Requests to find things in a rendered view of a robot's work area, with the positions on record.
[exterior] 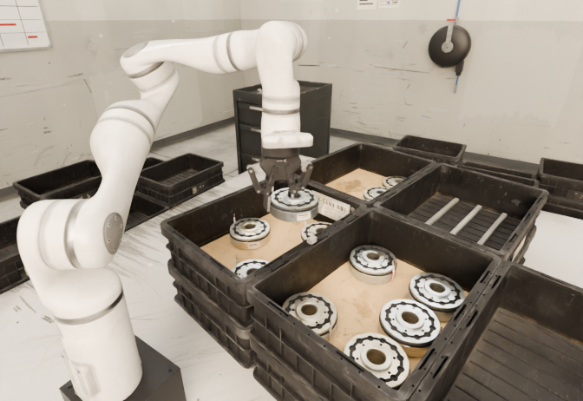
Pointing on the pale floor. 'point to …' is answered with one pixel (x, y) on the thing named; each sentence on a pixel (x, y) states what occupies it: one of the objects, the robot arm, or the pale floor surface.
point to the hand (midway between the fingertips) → (279, 201)
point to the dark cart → (308, 116)
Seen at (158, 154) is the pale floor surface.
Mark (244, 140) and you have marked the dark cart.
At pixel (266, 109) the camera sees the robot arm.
